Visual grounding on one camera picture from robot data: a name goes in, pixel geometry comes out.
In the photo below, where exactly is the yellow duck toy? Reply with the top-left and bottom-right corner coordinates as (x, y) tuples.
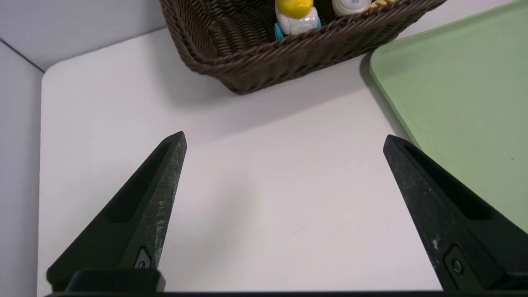
(274, 0), (322, 41)

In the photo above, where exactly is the light green plastic tray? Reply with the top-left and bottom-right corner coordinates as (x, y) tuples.
(369, 0), (528, 233)

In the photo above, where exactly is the yellow pasta spoon green handle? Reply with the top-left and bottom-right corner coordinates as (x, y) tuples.
(366, 0), (396, 11)

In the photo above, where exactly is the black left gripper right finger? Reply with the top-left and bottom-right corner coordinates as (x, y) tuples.
(382, 134), (528, 292)

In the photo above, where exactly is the dark brown wicker basket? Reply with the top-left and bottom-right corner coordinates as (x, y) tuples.
(159, 0), (449, 96)

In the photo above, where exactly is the clear spray bottle silver cap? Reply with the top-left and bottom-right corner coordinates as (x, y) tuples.
(331, 0), (373, 17)

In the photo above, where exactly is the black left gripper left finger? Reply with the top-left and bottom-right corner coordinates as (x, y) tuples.
(45, 131), (188, 293)

